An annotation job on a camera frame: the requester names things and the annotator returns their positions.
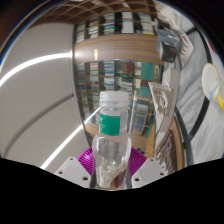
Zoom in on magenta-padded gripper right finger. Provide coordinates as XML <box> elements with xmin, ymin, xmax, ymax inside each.
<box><xmin>128</xmin><ymin>148</ymin><xmax>168</xmax><ymax>188</ymax></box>

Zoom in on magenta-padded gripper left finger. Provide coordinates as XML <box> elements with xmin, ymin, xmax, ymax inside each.
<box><xmin>54</xmin><ymin>148</ymin><xmax>98</xmax><ymax>190</ymax></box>

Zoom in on clear bottle with green label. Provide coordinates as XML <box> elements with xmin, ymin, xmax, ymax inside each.
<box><xmin>91</xmin><ymin>90</ymin><xmax>133</xmax><ymax>190</ymax></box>

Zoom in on brown relief model on board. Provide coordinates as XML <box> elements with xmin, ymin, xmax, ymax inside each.
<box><xmin>154</xmin><ymin>116</ymin><xmax>186</xmax><ymax>174</ymax></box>

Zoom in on ceiling light strips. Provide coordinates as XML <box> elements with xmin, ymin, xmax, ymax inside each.
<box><xmin>0</xmin><ymin>51</ymin><xmax>84</xmax><ymax>169</ymax></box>

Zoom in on wooden cubby shelf unit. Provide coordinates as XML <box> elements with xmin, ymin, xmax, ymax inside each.
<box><xmin>43</xmin><ymin>0</ymin><xmax>158</xmax><ymax>21</ymax></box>

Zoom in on large wall bookshelf with books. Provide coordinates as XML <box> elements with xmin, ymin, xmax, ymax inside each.
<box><xmin>71</xmin><ymin>9</ymin><xmax>168</xmax><ymax>151</ymax></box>

